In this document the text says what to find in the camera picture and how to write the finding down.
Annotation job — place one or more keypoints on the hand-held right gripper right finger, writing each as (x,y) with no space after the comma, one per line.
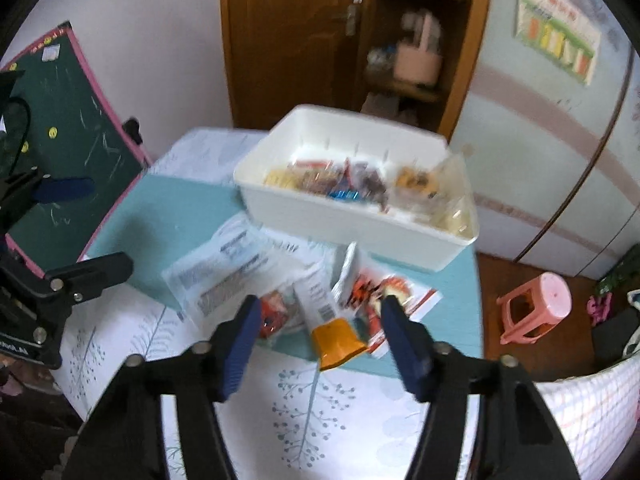
(405,350)

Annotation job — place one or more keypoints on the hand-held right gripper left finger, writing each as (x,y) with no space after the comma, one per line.
(240,350)

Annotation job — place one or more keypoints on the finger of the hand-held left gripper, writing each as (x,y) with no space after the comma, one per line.
(95,270)
(65,189)

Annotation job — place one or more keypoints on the orange-topped white snack packet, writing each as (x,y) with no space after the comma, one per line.
(332,340)

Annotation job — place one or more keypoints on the rice cake clear packet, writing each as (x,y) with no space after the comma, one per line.
(452,221)

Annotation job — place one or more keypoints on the white plastic bin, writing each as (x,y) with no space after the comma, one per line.
(325,220)

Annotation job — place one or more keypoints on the brown cookie clear packet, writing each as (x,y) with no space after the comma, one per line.
(415,180)

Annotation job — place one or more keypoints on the small red snack packet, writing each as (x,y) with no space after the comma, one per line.
(272,316)

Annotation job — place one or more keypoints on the flat red white snack packet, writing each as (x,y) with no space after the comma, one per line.
(400,292)

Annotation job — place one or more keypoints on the large clear printed wrapper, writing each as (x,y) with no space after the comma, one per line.
(220,270)

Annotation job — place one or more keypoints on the black easel knob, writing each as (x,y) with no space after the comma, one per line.
(134,132)

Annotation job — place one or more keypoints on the silver snack packet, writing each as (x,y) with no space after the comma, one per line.
(347,272)

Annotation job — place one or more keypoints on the pink plastic stool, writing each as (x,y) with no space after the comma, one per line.
(545,300)

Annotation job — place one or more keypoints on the blue snack packet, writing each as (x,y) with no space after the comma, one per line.
(345,194)

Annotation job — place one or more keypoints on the pile of mixed snack packets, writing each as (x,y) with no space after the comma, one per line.
(320,180)

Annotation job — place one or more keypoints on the pink toy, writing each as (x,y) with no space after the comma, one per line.
(600,307)

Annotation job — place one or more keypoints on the white checked cloth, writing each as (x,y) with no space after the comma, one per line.
(595,420)

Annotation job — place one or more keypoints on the green leafy bag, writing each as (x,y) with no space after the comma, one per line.
(620,270)

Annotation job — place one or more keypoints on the pale sliding wardrobe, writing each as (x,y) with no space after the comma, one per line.
(550,160)

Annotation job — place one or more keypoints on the wooden door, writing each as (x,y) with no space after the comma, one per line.
(290,45)

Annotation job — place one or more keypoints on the pink basket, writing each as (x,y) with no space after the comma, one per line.
(417,65)

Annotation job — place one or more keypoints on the wooden shelf cabinet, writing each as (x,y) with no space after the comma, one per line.
(465,60)

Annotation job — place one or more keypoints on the green chalkboard with pink frame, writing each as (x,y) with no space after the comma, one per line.
(75,125)

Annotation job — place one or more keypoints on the colourful wall poster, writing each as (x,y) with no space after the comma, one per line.
(557,25)

